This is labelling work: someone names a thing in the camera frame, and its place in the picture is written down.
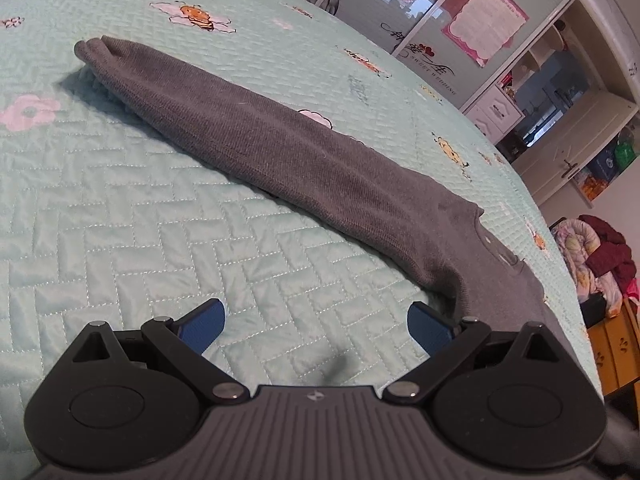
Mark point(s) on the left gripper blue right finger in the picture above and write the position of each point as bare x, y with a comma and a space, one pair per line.
448, 344

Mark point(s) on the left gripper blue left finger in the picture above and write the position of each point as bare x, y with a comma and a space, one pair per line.
177, 348

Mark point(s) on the dark grey sweater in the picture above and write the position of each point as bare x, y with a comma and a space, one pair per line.
433, 235

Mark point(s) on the teal quilted bee bedspread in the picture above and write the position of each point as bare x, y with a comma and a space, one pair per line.
103, 220

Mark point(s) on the rolled floral quilt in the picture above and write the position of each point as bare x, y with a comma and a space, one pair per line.
577, 240

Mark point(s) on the yellow wooden desk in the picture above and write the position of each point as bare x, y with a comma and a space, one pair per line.
615, 347

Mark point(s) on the dark red jacket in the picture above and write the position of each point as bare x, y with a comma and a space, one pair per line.
613, 255

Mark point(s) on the white room door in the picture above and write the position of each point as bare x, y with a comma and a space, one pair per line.
578, 136

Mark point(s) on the white drawer cabinet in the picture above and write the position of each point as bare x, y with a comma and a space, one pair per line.
495, 114

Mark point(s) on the pink framed poster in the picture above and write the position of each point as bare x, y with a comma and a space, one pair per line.
483, 27

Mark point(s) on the grey sliding door wardrobe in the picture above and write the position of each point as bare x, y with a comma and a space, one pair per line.
411, 31

